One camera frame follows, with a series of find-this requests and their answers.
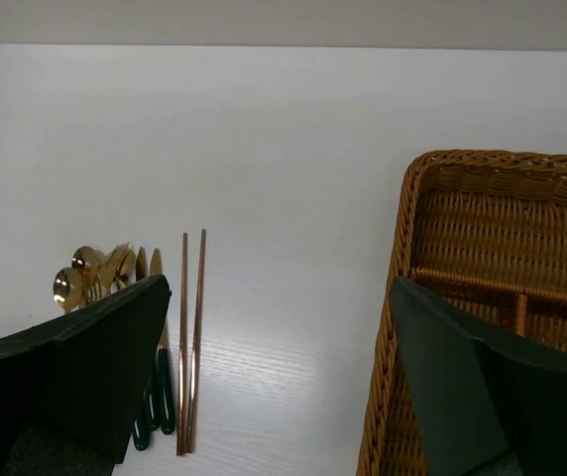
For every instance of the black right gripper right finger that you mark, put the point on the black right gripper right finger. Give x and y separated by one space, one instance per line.
486 401

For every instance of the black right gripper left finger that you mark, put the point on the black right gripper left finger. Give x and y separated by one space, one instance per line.
71 387

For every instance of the gold spoon green handle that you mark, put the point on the gold spoon green handle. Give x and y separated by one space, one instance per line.
68 288
86 261

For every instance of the gold fork green handle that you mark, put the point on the gold fork green handle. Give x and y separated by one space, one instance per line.
107 270
123 262

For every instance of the copper chopstick left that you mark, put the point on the copper chopstick left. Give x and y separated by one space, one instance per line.
182 364

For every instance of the copper chopstick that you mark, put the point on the copper chopstick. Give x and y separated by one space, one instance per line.
196 346
182 364

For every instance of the copper chopstick right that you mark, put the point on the copper chopstick right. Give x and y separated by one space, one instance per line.
196 346

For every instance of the woven wicker cutlery basket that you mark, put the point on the woven wicker cutlery basket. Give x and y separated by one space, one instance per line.
488 231

